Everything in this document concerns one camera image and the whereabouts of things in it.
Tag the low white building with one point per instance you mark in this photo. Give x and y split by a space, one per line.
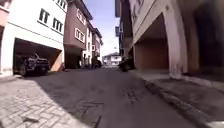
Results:
111 59

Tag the dark vehicle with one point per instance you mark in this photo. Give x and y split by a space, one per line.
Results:
126 63

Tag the grey brick paved road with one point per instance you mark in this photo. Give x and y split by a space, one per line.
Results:
110 96

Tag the brown building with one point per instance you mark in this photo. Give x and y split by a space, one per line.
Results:
77 33

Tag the beige building with garages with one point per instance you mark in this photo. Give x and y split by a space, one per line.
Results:
156 36

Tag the dark car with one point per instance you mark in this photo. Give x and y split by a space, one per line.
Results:
33 64

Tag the raised grey kerb pavement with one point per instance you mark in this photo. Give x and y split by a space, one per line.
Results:
195 95

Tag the white building with garage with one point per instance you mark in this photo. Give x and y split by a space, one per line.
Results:
31 23

